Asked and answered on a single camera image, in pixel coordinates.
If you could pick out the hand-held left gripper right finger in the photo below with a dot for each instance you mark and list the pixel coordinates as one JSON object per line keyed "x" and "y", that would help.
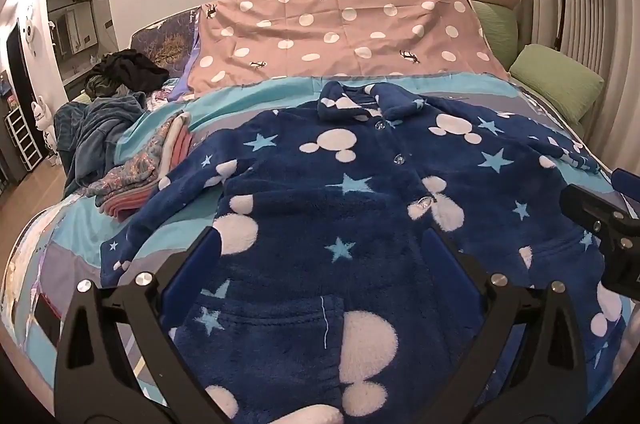
{"x": 457, "y": 269}

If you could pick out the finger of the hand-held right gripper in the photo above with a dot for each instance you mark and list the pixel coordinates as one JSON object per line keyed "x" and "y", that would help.
{"x": 627, "y": 181}
{"x": 585, "y": 204}

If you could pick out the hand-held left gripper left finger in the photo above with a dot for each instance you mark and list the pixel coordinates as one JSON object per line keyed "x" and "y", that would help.
{"x": 190, "y": 269}

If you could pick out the blue fleece star print jacket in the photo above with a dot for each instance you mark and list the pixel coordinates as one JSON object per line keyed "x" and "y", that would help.
{"x": 310, "y": 204}

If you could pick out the stack of folded clothes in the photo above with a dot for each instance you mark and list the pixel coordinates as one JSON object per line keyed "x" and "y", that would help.
{"x": 130, "y": 174}

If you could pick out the pile of dark clothes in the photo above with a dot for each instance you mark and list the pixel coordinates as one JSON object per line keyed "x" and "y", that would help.
{"x": 130, "y": 69}

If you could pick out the large green pillow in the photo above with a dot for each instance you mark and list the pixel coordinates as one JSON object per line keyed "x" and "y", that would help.
{"x": 555, "y": 79}

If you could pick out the teal fleece blanket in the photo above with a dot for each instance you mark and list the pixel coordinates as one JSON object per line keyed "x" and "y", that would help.
{"x": 95, "y": 124}

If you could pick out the beige curtain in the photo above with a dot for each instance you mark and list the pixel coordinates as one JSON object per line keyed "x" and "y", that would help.
{"x": 600, "y": 4}

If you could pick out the small green pillow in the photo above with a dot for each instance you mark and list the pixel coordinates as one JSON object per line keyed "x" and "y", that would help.
{"x": 495, "y": 34}

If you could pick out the white bear figurine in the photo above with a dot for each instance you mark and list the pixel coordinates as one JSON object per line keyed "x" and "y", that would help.
{"x": 42, "y": 119}

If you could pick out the storage shelf rack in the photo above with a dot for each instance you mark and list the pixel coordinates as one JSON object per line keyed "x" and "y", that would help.
{"x": 22, "y": 139}

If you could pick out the blue tree print quilt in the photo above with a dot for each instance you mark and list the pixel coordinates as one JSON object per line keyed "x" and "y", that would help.
{"x": 165, "y": 39}

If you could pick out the pink polka dot sheet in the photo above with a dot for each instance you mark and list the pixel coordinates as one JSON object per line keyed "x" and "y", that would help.
{"x": 350, "y": 29}

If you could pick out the white wall ornament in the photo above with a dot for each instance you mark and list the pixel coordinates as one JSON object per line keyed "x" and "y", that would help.
{"x": 30, "y": 29}

